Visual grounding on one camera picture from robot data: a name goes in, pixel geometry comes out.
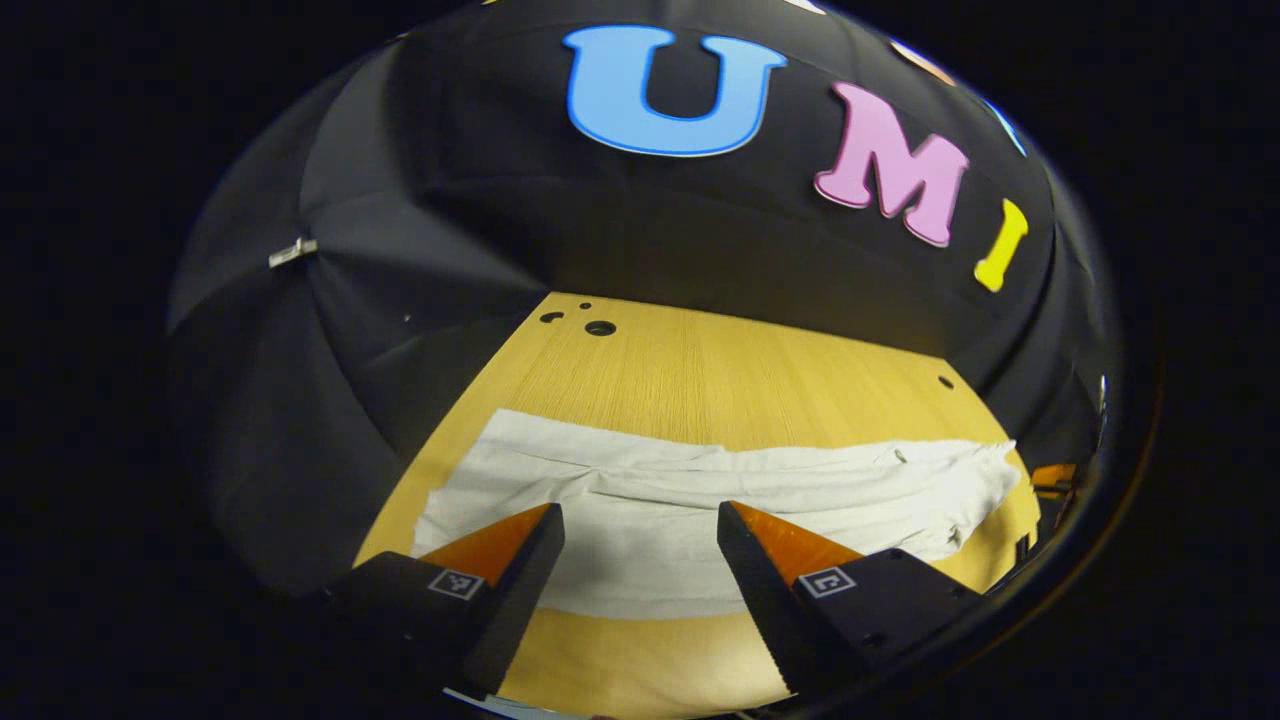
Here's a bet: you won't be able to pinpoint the black backdrop cloth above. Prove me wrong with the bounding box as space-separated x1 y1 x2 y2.
165 0 1116 601

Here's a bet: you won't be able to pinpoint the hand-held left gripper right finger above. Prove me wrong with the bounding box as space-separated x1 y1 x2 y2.
716 500 986 699

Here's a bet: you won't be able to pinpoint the white jeans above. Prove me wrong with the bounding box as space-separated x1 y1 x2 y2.
410 408 1023 621

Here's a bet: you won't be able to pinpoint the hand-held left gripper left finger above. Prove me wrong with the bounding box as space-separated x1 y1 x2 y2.
322 502 567 701

